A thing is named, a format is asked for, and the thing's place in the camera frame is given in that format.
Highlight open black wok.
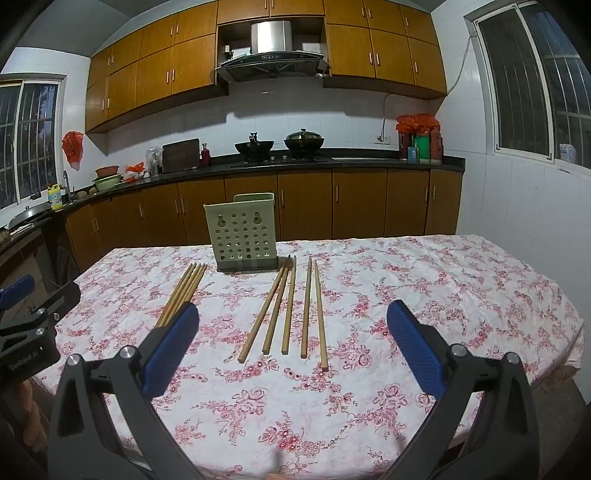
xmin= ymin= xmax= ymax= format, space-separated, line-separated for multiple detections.
xmin=235 ymin=133 xmax=274 ymax=162

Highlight white power cable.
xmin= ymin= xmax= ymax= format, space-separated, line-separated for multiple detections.
xmin=381 ymin=34 xmax=477 ymax=139

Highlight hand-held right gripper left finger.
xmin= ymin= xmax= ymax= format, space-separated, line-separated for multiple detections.
xmin=46 ymin=302 xmax=206 ymax=480

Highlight wooden base cabinets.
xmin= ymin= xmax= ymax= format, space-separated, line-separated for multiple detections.
xmin=65 ymin=167 xmax=464 ymax=273

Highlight black kitchen countertop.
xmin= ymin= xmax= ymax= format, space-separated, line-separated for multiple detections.
xmin=46 ymin=154 xmax=466 ymax=213

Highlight gas stove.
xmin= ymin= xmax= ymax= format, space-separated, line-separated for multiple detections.
xmin=230 ymin=154 xmax=331 ymax=164

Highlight green perforated chopstick holder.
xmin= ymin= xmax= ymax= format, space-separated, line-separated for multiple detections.
xmin=203 ymin=192 xmax=279 ymax=274

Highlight metal pan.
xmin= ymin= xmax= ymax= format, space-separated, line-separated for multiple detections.
xmin=9 ymin=205 xmax=51 ymax=229

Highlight red plastic bag on hook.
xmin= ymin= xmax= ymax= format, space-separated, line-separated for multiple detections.
xmin=62 ymin=131 xmax=85 ymax=171

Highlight wooden wall cabinets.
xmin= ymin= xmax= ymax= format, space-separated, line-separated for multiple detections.
xmin=85 ymin=0 xmax=448 ymax=134

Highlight black wok with lid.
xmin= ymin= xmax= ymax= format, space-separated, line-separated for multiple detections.
xmin=284 ymin=129 xmax=324 ymax=153

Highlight large barred window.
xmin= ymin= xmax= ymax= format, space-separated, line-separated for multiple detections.
xmin=475 ymin=0 xmax=591 ymax=168

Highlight floral tablecloth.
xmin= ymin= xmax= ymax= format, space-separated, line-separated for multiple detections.
xmin=34 ymin=234 xmax=586 ymax=480

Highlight small barred window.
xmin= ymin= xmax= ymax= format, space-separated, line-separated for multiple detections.
xmin=0 ymin=79 xmax=61 ymax=210

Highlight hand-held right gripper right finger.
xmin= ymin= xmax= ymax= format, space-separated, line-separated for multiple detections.
xmin=379 ymin=300 xmax=541 ymax=480

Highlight steel range hood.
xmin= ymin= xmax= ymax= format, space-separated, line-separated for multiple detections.
xmin=215 ymin=21 xmax=331 ymax=84

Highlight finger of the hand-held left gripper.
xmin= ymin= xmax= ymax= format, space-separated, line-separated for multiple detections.
xmin=28 ymin=281 xmax=82 ymax=323
xmin=0 ymin=275 xmax=36 ymax=310

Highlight person's left hand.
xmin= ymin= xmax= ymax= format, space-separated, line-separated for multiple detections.
xmin=14 ymin=378 xmax=48 ymax=457

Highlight dark cutting board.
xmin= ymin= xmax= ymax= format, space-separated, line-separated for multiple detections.
xmin=161 ymin=138 xmax=200 ymax=174

